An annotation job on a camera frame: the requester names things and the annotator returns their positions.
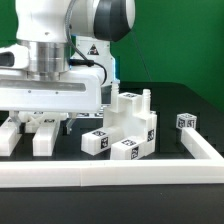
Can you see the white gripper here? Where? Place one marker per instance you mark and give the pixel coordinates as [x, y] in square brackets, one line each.
[78, 90]

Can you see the white chair back frame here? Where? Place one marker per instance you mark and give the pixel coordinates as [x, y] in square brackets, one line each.
[43, 125]

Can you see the white chair seat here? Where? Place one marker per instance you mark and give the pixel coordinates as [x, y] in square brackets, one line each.
[130, 113]

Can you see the small white tag cube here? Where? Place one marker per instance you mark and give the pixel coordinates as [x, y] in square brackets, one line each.
[186, 120]

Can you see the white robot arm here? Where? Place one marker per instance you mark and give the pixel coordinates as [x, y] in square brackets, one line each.
[38, 74]

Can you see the white marker sheet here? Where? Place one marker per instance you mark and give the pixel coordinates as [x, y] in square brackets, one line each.
[90, 115]

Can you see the white L-shaped fence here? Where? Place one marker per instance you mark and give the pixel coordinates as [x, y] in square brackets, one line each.
[206, 166]

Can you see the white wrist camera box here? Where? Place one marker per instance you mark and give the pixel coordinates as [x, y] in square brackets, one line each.
[14, 57]

